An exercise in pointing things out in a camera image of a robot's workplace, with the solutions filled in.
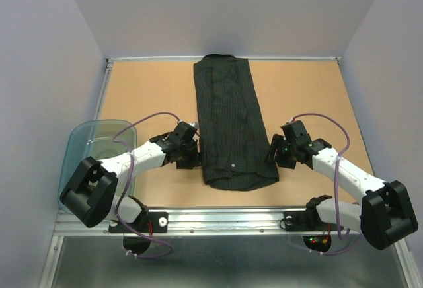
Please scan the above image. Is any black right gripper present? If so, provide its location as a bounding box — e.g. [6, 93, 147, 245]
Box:
[264, 133, 297, 168]

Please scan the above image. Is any black pinstriped long sleeve shirt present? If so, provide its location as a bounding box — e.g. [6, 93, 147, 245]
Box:
[194, 54, 279, 192]

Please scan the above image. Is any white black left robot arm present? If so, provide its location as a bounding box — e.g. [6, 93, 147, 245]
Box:
[59, 121, 198, 231]

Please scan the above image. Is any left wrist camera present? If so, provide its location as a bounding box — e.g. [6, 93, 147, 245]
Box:
[188, 122, 200, 137]

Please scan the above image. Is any aluminium front mounting rail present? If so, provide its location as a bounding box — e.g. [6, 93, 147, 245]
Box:
[54, 205, 408, 236]

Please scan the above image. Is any clear teal plastic bin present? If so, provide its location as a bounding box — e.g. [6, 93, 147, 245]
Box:
[58, 119, 142, 223]

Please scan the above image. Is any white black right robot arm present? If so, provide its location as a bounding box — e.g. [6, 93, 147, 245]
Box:
[266, 120, 418, 250]

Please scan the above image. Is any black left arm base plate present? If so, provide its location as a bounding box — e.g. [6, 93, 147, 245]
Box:
[108, 211, 169, 234]

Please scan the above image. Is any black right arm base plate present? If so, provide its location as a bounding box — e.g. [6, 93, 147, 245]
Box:
[279, 210, 336, 232]

